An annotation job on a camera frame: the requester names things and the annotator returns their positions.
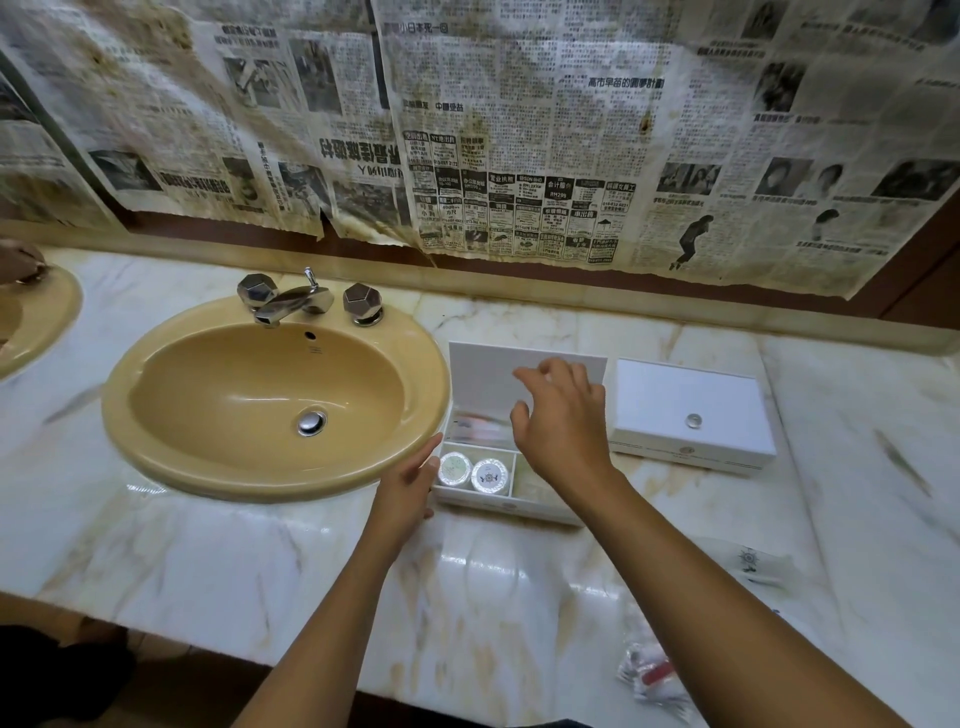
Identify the person's left hand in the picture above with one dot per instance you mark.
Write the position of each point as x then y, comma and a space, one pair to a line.
397, 501

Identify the person's right hand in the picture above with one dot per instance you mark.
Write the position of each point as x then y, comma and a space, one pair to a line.
566, 435

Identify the pile of toothbrush kits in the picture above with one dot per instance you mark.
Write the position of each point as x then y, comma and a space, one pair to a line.
484, 429

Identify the small round white jar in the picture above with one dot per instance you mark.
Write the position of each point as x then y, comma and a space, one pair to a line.
488, 477

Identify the white box with round knob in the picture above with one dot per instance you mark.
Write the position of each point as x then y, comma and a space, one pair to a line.
487, 375
675, 397

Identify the red item packet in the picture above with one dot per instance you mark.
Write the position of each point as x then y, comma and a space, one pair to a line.
652, 673

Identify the person's right forearm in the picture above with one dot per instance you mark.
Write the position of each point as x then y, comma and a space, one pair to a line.
712, 615

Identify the person's left forearm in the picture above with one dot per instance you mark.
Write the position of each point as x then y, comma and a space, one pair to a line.
322, 652

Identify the person's dark clothing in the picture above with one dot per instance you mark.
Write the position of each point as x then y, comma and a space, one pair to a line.
555, 724

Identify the chrome sink drain plug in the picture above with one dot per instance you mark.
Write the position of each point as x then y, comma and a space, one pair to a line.
312, 422

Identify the beige oval sink basin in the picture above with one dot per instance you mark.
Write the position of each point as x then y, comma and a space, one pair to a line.
41, 319
247, 405

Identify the chrome faceted faucet knob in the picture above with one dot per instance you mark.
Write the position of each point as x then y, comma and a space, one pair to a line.
257, 290
363, 303

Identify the chrome faucet spout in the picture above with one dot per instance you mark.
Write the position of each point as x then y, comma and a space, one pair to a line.
292, 301

